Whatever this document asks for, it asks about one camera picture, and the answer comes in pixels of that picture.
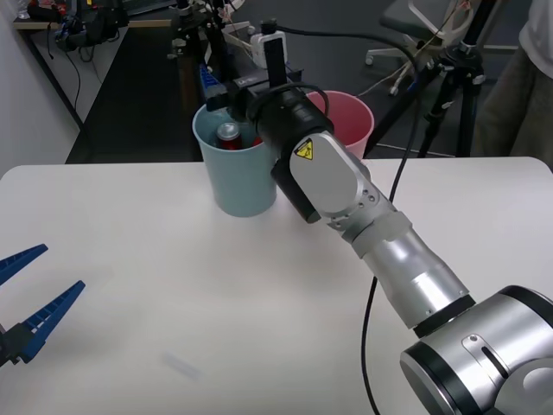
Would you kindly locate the black camera tripod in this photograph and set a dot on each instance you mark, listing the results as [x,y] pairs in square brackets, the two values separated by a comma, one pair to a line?
[214,43]
[468,49]

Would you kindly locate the wood-edged desk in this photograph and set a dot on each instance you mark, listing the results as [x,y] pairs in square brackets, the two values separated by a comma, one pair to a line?
[86,25]

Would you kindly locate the pale grey wrist camera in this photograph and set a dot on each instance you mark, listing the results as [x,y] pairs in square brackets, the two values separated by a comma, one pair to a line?
[263,47]

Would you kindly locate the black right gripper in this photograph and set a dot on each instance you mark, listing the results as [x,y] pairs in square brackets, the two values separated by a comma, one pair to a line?
[248,93]

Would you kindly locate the grey office chair white base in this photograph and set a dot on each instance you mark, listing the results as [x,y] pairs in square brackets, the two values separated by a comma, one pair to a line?
[402,15]

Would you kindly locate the red drink can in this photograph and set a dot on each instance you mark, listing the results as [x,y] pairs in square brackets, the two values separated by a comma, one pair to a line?
[258,142]
[228,135]

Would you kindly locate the pink plastic bin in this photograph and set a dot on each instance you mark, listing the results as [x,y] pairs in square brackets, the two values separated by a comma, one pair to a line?
[350,116]

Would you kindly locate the silver and black right arm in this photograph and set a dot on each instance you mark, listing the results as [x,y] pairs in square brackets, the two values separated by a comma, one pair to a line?
[345,190]

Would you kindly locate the person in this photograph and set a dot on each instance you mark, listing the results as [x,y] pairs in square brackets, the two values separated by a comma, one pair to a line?
[514,108]

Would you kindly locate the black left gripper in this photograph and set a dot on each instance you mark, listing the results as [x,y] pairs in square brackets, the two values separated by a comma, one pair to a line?
[8,348]

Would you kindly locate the pale blue plastic bin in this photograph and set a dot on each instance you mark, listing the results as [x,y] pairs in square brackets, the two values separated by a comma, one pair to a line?
[237,181]

